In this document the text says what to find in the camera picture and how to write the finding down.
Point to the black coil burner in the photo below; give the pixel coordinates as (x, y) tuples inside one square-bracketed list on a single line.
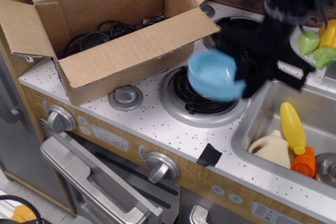
[(185, 105), (235, 35)]

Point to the yellow toy bell pepper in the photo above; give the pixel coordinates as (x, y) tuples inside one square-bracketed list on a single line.
[(327, 34)]

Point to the front black coil burner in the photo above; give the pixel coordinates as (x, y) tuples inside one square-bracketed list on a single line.
[(185, 105)]

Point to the grey toy refrigerator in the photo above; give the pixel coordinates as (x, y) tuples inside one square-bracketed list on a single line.
[(21, 158)]

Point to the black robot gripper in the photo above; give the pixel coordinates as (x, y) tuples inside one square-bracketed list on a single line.
[(270, 55)]

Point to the silver oven knob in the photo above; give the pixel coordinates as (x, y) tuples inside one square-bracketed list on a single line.
[(60, 120), (161, 167)]

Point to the orange toy carrot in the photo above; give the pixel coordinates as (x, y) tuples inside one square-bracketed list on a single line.
[(306, 163)]

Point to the light blue plastic bowl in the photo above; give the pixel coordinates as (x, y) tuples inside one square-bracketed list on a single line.
[(211, 74)]

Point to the stainless steel sink basin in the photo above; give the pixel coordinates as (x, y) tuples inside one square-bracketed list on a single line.
[(304, 118)]

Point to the open cardboard box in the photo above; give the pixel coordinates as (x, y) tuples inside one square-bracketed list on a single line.
[(100, 45)]

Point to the green toy pear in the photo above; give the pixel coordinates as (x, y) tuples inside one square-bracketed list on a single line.
[(308, 42)]

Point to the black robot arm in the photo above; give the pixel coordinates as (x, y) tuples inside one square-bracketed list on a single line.
[(262, 51)]

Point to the orange object on floor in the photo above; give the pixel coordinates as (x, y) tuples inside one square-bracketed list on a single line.
[(23, 214)]

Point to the silver lower drawer handle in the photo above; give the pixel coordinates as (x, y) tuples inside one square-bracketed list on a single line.
[(198, 215)]

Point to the front black tape piece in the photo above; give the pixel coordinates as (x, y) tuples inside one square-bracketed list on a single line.
[(209, 157)]

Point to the silver oven door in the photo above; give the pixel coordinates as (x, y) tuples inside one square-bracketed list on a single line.
[(108, 188)]

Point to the green toy broccoli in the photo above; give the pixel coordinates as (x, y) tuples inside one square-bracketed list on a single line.
[(323, 57)]

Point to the yellow toy squeeze bottle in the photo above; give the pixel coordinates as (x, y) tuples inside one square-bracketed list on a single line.
[(292, 128)]

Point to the silver stovetop knob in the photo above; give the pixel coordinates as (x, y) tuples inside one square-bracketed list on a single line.
[(125, 98), (207, 9)]

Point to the cream toy detergent jug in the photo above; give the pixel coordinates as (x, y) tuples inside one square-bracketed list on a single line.
[(272, 148)]

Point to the rear black coil burner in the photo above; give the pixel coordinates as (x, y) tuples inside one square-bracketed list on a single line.
[(235, 35)]

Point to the right silver oven knob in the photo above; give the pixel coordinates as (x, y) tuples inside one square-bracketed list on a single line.
[(161, 167)]

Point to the rear silver stovetop knob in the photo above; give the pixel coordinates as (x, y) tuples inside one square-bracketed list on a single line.
[(207, 9)]

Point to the left silver oven knob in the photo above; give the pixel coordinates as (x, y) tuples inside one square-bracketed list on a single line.
[(60, 120)]

